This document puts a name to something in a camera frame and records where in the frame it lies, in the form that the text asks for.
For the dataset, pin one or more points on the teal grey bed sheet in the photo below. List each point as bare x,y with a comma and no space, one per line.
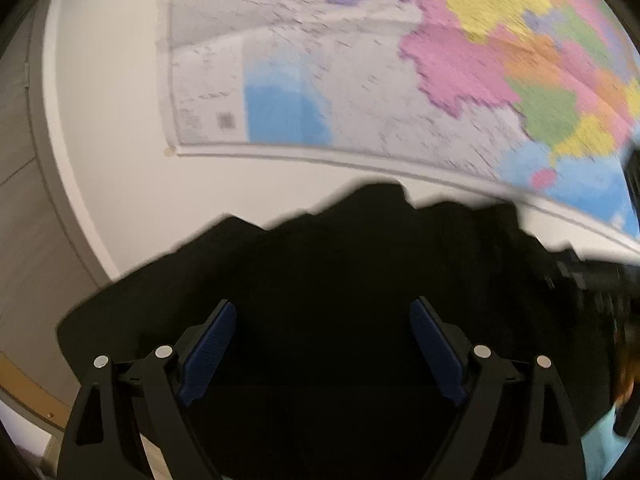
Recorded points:
602,447

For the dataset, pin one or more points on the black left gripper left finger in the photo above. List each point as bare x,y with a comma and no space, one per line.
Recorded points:
102,438

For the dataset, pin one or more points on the large black garment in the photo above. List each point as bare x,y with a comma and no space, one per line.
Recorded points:
322,377

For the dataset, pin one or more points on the colourful wall map poster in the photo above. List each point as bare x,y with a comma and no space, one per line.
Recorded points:
539,95

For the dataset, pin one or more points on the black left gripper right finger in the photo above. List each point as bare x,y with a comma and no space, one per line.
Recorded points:
509,420

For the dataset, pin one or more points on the grey wooden door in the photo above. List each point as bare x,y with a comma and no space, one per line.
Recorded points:
47,266

